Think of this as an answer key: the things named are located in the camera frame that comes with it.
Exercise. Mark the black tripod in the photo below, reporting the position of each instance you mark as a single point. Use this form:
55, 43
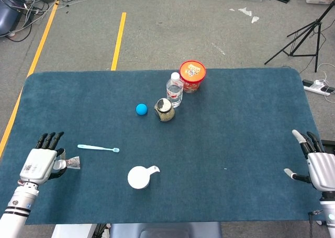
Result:
318, 23

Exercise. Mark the large white paper scrap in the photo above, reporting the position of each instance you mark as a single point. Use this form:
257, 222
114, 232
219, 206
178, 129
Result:
245, 11

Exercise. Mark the grey robot torso base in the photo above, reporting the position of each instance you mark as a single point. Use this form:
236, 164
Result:
162, 231

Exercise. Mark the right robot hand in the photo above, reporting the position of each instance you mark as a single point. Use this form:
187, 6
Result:
323, 170

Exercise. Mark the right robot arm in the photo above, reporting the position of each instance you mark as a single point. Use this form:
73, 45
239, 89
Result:
328, 209

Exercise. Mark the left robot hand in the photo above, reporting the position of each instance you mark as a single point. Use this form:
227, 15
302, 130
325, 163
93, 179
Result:
36, 164

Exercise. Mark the glass jar black lid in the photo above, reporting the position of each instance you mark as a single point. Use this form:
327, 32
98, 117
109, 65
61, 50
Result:
164, 111

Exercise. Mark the blue foam ball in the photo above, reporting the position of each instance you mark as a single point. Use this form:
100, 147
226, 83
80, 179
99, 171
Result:
141, 109

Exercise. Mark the blue grey machine base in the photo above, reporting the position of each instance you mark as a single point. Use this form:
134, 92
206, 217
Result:
8, 15

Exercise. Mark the white power strip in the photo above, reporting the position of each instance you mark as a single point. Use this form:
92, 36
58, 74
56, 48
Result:
314, 87

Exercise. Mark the light blue toothbrush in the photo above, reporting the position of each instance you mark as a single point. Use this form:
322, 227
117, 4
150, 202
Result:
96, 147

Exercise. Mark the blue table cloth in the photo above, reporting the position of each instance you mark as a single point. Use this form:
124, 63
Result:
222, 144

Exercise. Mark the small white paper scrap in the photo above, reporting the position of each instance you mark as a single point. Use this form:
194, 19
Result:
254, 19

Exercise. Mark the clear water bottle red label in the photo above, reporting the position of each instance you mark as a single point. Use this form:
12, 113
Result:
174, 91

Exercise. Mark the red instant noodle bucket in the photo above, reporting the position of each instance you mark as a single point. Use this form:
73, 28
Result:
192, 72

